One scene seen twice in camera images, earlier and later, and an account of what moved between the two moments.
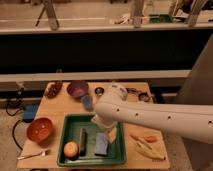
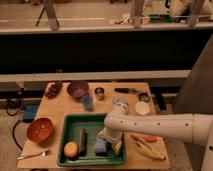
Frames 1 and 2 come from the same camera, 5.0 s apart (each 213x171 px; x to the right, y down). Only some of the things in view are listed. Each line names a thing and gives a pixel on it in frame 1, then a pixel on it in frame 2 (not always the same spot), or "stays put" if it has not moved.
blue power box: (28, 112) stays put
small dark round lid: (143, 96) stays put
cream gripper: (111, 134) to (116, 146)
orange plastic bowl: (40, 130) stays put
